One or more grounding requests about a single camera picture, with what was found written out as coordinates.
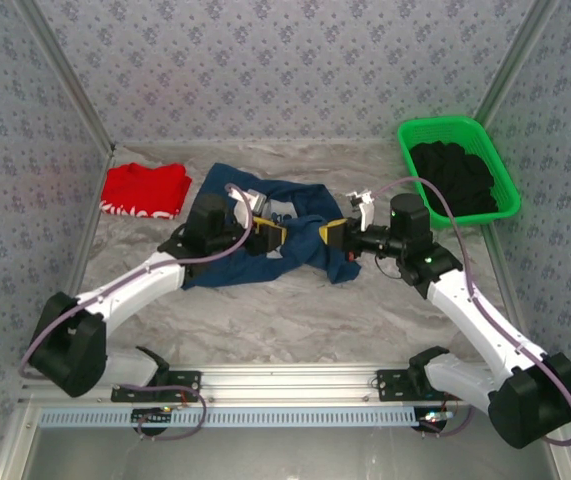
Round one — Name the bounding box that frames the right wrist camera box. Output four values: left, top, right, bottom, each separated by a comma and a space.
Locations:
346, 188, 377, 232

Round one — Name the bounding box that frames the folded red t-shirt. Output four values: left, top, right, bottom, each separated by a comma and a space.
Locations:
99, 162, 194, 221

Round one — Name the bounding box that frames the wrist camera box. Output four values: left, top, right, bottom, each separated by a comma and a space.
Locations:
346, 188, 377, 232
237, 187, 270, 217

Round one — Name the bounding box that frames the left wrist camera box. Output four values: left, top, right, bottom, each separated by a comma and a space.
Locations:
237, 187, 270, 217

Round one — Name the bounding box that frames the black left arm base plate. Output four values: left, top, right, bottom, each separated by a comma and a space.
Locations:
111, 370, 202, 404

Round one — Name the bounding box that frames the aluminium mounting rail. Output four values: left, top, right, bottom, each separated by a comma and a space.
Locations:
18, 364, 565, 407

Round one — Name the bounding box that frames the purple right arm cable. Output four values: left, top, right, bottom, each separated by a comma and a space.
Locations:
374, 177, 571, 446

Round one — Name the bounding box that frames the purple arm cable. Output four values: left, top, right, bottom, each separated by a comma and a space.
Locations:
374, 177, 571, 446
18, 183, 207, 442

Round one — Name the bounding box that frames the green plastic basket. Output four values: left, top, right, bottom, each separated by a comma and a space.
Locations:
396, 115, 523, 230

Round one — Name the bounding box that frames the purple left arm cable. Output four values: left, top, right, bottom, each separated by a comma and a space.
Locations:
18, 183, 207, 442

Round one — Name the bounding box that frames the black bracket with LED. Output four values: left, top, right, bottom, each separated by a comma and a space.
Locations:
417, 409, 454, 435
131, 407, 174, 437

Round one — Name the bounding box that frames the black garment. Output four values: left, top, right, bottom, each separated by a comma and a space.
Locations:
408, 141, 499, 217

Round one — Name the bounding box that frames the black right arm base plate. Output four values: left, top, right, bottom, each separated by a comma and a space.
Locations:
376, 369, 469, 403

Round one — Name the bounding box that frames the perforated light blue cable duct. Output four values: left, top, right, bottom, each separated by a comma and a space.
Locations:
38, 405, 420, 429

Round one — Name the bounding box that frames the dark blue t-shirt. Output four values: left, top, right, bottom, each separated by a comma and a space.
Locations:
183, 162, 364, 291

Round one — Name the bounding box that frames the aluminium corner post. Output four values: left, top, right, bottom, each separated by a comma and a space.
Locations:
14, 0, 117, 154
457, 0, 564, 156

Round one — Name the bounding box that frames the grey metal panel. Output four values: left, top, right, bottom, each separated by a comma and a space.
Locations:
0, 404, 571, 480

